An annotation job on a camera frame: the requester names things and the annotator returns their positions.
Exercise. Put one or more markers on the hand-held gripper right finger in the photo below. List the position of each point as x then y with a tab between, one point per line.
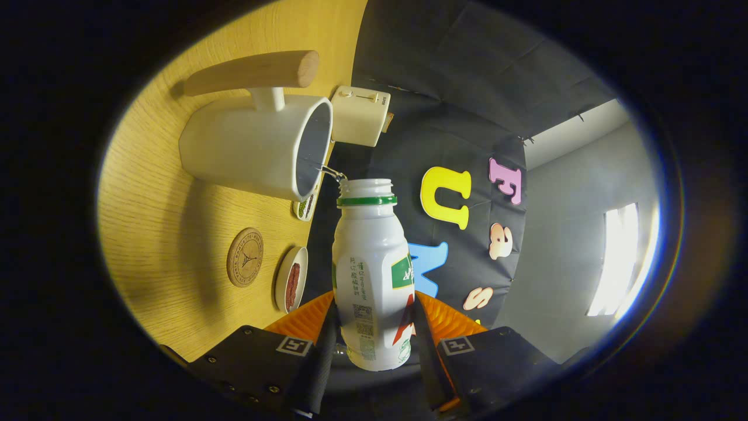
429	374

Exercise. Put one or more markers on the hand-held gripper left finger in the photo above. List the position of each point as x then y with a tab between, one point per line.
318	374

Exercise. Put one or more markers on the round cork coaster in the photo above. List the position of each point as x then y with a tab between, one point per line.
245	257

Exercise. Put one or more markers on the white juice bottle green label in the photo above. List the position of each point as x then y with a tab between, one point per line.
371	245

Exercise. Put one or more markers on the red meat strip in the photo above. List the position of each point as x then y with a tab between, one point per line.
288	283
296	292

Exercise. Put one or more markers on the round white plate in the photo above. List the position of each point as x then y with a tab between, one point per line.
280	280

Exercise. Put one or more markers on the white divided bean dish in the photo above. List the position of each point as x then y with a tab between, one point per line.
304	207

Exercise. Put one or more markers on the ceiling light panel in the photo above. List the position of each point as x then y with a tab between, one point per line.
619	257

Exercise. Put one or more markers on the wooden table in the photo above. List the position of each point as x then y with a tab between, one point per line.
158	204

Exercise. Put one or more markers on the brown toast slice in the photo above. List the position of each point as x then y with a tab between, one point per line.
388	121

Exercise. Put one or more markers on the cream toaster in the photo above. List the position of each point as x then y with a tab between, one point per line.
357	117

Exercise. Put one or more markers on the black backdrop cloth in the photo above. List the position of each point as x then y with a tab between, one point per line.
456	88

